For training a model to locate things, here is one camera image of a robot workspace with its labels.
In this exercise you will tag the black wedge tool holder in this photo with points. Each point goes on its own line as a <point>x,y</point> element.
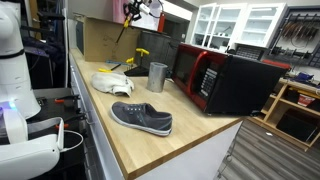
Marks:
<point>136,71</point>

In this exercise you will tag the black perforated plate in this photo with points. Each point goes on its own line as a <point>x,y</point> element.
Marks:
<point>50,110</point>

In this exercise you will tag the red and black microwave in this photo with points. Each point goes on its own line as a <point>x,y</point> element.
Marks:
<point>230,83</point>

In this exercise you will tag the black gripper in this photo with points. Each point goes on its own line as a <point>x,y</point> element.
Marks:
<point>133,8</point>

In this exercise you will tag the grey drawer cabinet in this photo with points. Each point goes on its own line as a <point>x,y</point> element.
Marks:
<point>86,133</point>

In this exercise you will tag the white glass-door cabinet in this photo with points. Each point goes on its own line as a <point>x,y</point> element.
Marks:
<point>233,23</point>

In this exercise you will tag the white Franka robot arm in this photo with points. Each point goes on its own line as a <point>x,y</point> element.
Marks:
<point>16,66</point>

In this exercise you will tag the red box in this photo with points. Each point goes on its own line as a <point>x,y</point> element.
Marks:
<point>305,100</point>

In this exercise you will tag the black clamp orange tip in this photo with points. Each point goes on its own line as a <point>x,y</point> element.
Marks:
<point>65,99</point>
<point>68,121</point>

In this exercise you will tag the grey canvas shoe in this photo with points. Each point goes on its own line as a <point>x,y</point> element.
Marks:
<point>143,118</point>

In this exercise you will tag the black tool wall board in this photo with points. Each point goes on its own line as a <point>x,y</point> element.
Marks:
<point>296,36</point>

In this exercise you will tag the red case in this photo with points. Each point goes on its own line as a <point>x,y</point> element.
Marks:
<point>276,63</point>

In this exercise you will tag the dark equipment rack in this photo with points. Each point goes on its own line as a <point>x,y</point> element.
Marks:
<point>43,33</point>

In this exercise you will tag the metal cylinder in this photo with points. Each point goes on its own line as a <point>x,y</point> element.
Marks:
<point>156,76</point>

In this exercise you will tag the wooden shelf unit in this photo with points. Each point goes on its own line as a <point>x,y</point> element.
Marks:
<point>283,106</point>

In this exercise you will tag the red cylinder object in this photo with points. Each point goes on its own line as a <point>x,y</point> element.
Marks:
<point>161,22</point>

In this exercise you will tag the pink sheet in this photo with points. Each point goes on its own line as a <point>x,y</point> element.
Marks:
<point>118,10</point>

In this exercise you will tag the large cardboard box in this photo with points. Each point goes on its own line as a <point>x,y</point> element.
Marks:
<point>100,40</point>

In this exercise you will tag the blue item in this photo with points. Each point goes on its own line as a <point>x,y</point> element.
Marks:
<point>303,77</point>

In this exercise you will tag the black slotted crate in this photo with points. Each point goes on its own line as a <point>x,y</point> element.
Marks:
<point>248,51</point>

